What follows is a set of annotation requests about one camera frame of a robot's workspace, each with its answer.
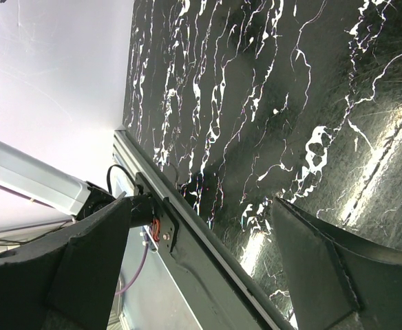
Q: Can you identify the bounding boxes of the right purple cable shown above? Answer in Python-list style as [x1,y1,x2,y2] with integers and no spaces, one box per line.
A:
[114,240,150,296]

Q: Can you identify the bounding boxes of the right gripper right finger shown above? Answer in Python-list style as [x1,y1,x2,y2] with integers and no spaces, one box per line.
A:
[273,197,402,329]

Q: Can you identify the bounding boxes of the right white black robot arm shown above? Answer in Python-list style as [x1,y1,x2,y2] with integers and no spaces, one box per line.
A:
[0,131,402,329]

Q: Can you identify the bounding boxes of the black marble pattern mat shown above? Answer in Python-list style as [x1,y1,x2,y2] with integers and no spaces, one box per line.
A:
[124,1,402,325]

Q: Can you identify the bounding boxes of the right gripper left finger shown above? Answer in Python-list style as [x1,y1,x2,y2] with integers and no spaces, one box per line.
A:
[0,198,131,329]

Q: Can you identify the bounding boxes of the aluminium frame rail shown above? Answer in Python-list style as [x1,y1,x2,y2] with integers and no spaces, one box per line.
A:
[113,130,290,329]

